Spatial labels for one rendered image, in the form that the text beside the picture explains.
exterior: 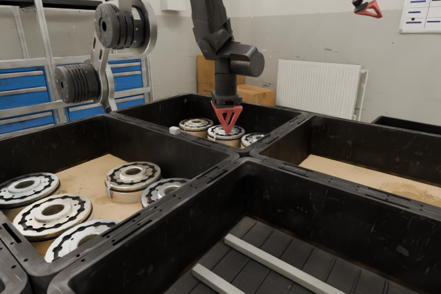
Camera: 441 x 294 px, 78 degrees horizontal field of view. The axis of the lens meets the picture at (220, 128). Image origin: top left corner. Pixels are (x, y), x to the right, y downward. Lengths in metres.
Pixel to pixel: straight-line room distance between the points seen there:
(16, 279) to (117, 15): 0.82
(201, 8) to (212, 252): 0.45
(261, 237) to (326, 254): 0.09
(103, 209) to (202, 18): 0.41
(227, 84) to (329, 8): 2.97
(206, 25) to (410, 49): 2.88
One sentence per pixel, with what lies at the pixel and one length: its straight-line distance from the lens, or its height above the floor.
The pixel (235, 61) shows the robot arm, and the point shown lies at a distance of 0.64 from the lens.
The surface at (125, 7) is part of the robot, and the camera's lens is 1.01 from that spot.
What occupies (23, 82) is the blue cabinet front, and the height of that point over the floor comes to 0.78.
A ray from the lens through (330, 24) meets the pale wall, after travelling 3.56.
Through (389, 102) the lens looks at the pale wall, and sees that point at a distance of 3.42.
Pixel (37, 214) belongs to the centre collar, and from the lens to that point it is 0.49.
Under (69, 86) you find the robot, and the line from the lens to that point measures 1.39.
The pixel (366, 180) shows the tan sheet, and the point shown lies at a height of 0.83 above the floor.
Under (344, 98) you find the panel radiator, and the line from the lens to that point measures 3.41.
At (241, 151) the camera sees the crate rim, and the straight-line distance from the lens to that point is 0.45.
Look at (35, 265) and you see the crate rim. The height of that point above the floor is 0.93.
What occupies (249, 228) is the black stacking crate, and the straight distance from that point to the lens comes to 0.45.
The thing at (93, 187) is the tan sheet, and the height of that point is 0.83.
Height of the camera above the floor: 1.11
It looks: 20 degrees down
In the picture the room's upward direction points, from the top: straight up
